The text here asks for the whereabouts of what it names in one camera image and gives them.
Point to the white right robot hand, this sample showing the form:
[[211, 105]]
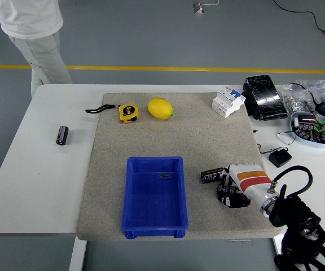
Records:
[[252, 180]]

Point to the dark cylindrical battery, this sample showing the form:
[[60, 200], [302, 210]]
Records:
[[224, 190], [62, 135], [211, 175]]

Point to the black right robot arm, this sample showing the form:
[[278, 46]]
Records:
[[292, 211]]

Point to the blue plastic box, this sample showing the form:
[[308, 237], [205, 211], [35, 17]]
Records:
[[154, 203]]

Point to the small black power adapter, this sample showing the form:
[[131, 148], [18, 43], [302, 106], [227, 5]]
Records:
[[280, 158]]

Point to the grey-brown mat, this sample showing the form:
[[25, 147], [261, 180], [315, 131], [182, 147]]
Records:
[[207, 135]]

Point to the light blue bowl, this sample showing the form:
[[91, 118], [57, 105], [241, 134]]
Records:
[[306, 142]]

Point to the white table leg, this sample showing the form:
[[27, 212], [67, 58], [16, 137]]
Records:
[[78, 254], [278, 245]]

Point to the white circuit breaker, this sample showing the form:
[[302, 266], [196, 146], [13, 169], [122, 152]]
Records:
[[227, 103]]

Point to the large maroon capacitor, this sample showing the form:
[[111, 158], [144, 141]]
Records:
[[306, 118]]

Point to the black wrapped case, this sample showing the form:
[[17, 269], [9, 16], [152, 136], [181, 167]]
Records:
[[264, 97]]

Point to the green plastic part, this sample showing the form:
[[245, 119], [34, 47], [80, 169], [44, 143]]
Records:
[[320, 125]]

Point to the clear bag of metal nuts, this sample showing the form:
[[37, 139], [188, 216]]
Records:
[[293, 100]]

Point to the clear bag of screws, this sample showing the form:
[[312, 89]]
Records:
[[324, 90]]

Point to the yellow lemon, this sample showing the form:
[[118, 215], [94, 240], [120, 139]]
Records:
[[160, 108]]

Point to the yellow tape measure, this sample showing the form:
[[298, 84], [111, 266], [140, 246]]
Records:
[[128, 113]]

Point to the white table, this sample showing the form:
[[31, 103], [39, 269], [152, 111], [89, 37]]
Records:
[[38, 183]]

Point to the person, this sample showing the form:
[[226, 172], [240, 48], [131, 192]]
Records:
[[32, 22]]

